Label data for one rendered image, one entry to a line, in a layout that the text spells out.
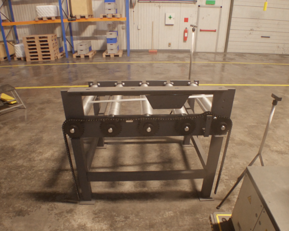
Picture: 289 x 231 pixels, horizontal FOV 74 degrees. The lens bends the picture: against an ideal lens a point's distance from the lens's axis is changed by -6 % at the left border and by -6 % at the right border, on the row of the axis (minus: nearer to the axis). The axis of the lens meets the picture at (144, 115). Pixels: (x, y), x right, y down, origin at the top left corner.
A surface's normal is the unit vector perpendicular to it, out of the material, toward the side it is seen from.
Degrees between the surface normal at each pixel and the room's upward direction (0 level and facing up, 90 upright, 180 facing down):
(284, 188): 0
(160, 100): 90
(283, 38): 90
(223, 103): 90
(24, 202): 0
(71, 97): 90
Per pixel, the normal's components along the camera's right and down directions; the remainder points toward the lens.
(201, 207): 0.00, -0.89
